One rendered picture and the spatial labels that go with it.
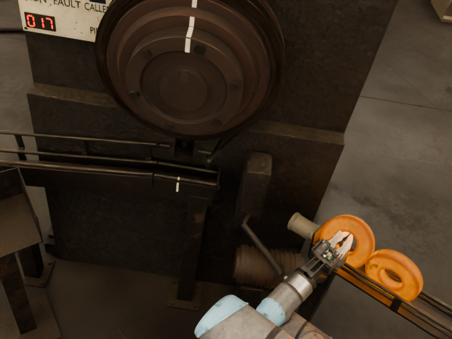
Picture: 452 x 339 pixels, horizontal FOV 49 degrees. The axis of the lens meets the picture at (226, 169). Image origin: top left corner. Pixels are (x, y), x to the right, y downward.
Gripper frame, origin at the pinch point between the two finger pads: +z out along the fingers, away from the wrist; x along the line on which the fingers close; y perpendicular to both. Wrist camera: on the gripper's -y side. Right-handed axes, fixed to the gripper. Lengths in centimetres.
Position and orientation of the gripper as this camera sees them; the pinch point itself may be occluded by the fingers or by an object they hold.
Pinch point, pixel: (348, 236)
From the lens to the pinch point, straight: 149.7
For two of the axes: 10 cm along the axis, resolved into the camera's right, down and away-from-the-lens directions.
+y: -0.3, -5.3, -8.4
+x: -6.9, -6.0, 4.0
